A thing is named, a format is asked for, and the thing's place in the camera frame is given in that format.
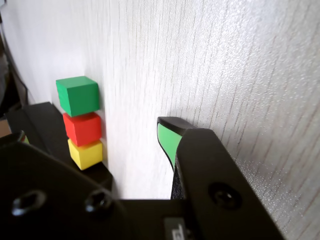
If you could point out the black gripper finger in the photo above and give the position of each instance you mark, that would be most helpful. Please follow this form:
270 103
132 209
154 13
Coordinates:
212 162
37 187

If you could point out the red wooden cube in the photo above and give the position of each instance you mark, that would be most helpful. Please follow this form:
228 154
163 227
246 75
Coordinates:
82 130

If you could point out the yellow wooden cube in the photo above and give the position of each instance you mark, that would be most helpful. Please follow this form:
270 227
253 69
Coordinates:
86 156

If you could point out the green wooden cube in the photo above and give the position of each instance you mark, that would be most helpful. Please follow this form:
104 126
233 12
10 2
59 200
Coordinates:
80 100

